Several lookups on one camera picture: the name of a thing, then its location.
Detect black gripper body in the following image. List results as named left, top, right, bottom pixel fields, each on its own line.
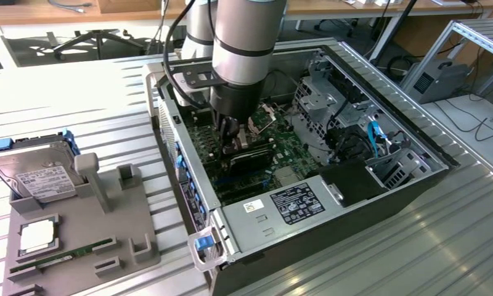
left=208, top=78, right=266, bottom=121

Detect graphics card with metal bracket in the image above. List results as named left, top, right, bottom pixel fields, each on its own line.
left=200, top=142, right=274, bottom=186

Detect metal socket cover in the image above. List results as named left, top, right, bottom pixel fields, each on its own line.
left=249, top=103, right=284, bottom=134

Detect green motherboard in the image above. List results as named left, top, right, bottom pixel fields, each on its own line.
left=184, top=98, right=326, bottom=208

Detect silver drive cage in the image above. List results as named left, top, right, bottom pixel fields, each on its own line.
left=289, top=51, right=385, bottom=162

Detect silver chipset heatsink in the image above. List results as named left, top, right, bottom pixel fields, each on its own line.
left=272, top=167, right=300, bottom=186

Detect black expansion slot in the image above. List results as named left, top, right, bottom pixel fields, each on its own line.
left=221, top=190, right=274, bottom=207
left=217, top=183, right=269, bottom=199

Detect silver power supply unit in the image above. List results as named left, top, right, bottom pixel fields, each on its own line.
left=220, top=174, right=348, bottom=259

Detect black plastic shroud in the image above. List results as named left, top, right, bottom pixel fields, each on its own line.
left=316, top=159, right=390, bottom=208

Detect blue case latch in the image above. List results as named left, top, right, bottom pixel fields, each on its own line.
left=193, top=235, right=216, bottom=251

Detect open black PC case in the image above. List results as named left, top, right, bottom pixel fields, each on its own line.
left=145, top=44, right=461, bottom=296

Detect silver disk bay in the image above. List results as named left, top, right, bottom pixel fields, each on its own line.
left=364, top=147, right=449, bottom=191

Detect brown wooden box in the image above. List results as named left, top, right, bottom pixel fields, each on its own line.
left=97, top=0, right=161, bottom=15

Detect wooden desk white legs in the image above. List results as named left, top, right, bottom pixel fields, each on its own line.
left=285, top=0, right=493, bottom=61

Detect black stand pole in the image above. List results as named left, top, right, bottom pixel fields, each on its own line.
left=368, top=0, right=420, bottom=61

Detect grey parts rack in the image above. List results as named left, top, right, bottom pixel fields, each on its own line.
left=1, top=152, right=164, bottom=296

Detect silver hard disk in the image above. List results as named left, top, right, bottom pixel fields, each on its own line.
left=0, top=144, right=88, bottom=205

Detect grey equipment box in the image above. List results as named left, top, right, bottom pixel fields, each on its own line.
left=410, top=60, right=474, bottom=105

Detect green RAM stick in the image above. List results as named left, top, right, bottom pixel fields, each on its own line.
left=9, top=242, right=112, bottom=274

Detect silver CPU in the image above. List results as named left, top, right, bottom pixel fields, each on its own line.
left=18, top=220, right=57, bottom=253

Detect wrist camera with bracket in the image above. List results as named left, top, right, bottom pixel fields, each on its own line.
left=170, top=70, right=226, bottom=109

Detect cable along robot arm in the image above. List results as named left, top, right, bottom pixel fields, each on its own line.
left=162, top=0, right=198, bottom=104

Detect black wire bundle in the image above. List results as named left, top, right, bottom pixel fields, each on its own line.
left=325, top=125, right=373, bottom=163

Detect blue disk wire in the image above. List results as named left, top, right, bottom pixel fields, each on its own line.
left=365, top=120, right=386, bottom=162

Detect blue grey cable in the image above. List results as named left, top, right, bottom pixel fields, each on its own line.
left=46, top=0, right=94, bottom=14

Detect black floor cable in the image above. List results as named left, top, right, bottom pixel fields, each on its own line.
left=430, top=92, right=493, bottom=142

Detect aluminium frame rack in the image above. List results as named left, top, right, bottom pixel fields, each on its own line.
left=397, top=17, right=493, bottom=104

